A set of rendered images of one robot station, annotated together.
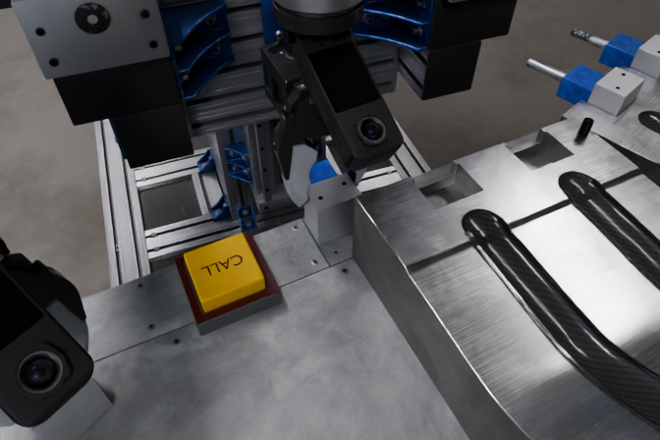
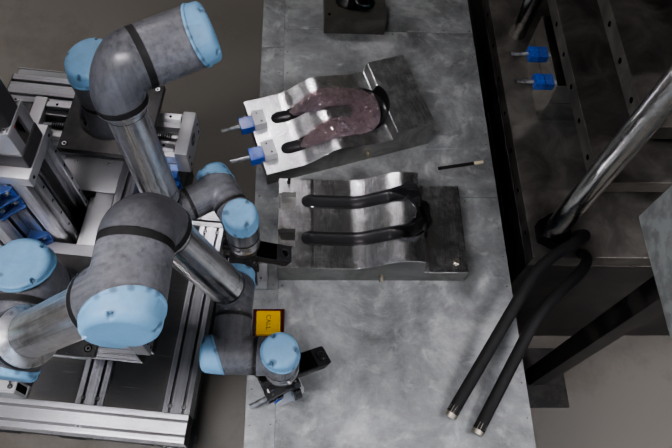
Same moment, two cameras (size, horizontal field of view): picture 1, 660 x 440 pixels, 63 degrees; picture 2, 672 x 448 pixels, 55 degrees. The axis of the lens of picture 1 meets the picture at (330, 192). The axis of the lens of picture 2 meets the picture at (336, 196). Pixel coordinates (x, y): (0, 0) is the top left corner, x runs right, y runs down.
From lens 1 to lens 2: 1.30 m
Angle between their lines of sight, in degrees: 42
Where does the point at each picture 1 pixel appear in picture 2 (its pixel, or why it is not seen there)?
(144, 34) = not seen: hidden behind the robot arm
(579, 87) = (259, 159)
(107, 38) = not seen: hidden behind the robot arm
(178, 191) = (46, 369)
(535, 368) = (353, 254)
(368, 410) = (332, 302)
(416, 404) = (337, 288)
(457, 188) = (283, 233)
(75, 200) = not seen: outside the picture
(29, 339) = (314, 355)
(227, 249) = (262, 318)
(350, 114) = (278, 256)
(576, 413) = (369, 254)
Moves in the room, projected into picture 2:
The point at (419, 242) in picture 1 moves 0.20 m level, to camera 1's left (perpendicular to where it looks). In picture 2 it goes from (304, 258) to (267, 327)
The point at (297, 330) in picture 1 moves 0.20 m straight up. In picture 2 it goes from (297, 310) to (297, 283)
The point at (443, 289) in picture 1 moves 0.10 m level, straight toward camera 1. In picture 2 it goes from (322, 261) to (349, 289)
